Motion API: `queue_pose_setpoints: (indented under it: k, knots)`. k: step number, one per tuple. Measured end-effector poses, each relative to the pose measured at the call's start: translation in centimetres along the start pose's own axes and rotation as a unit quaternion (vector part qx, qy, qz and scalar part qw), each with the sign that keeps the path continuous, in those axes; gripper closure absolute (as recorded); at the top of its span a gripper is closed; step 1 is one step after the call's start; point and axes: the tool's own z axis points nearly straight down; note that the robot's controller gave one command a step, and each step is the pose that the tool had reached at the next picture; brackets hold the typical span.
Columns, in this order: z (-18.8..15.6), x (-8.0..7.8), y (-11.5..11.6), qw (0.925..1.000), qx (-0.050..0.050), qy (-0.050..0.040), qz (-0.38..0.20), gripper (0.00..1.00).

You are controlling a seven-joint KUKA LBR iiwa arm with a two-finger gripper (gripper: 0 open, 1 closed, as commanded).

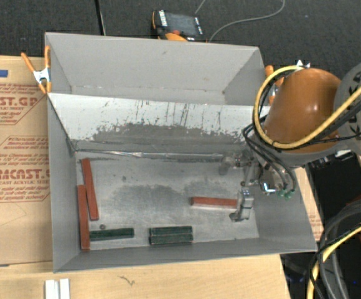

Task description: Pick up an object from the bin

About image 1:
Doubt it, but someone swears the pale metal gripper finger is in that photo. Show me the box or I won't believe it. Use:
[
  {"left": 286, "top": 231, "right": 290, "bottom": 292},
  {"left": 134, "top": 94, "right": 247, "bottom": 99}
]
[
  {"left": 218, "top": 156, "right": 241, "bottom": 176},
  {"left": 228, "top": 189, "right": 255, "bottom": 223}
]

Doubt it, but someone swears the red-brown flat block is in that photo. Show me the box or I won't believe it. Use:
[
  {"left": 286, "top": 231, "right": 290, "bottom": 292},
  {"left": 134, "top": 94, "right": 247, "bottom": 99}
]
[
  {"left": 190, "top": 196, "right": 247, "bottom": 211},
  {"left": 80, "top": 158, "right": 100, "bottom": 222},
  {"left": 77, "top": 184, "right": 91, "bottom": 252}
]

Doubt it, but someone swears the grey metal bin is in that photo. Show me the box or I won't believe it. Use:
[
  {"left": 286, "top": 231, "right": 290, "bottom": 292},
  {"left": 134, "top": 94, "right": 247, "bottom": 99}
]
[{"left": 44, "top": 32, "right": 319, "bottom": 273}]

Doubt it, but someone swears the brown cardboard board red print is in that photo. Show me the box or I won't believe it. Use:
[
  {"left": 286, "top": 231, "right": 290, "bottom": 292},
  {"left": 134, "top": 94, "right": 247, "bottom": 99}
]
[{"left": 0, "top": 54, "right": 325, "bottom": 267}]

